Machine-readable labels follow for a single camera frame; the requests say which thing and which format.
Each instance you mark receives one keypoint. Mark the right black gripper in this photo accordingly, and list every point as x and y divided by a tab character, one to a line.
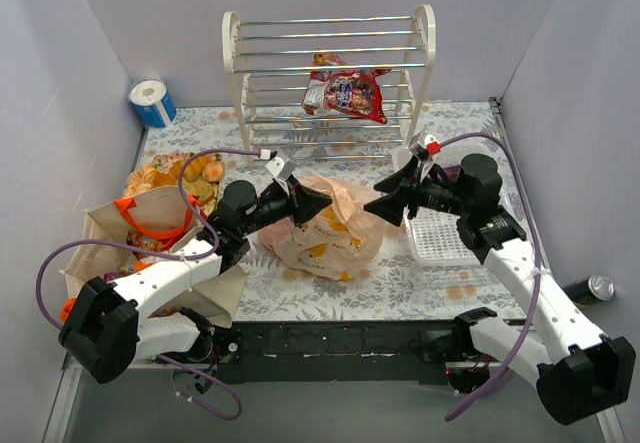
410	195

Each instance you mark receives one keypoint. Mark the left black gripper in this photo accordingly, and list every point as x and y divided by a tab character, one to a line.
295	201

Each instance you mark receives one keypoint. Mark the peach plastic grocery bag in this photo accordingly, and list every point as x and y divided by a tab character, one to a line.
339	242

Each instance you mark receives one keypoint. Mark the canvas tote bag orange handles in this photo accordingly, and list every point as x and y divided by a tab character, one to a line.
159	209

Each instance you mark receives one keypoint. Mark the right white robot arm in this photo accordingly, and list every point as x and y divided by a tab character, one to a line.
575	367

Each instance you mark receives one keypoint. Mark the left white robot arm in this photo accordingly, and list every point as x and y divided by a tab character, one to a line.
112	324

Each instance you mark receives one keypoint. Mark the white plastic basket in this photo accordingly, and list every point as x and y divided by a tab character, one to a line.
433	237

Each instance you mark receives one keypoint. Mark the purple eggplant toy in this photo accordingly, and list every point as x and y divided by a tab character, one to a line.
452	172

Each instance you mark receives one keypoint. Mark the floral bread tray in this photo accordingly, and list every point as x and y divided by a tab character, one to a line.
201	178

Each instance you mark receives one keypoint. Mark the bread loaf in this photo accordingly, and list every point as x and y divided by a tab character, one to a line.
193	170

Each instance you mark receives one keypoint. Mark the red candy bag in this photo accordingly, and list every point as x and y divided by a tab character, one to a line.
353	92

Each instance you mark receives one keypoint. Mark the white metal shelf rack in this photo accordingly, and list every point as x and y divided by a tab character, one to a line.
269	63

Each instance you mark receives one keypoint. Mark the toilet paper roll blue wrap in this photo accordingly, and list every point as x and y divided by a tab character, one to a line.
153	104

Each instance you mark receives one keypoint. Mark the metal can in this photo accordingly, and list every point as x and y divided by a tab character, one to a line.
590	291

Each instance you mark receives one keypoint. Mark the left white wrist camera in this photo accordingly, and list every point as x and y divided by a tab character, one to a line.
279	165

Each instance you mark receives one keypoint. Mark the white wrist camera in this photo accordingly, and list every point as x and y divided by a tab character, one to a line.
279	165
424	146

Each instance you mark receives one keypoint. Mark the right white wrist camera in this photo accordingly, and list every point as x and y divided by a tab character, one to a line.
424	146

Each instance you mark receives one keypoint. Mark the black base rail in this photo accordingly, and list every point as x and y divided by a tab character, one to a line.
356	351

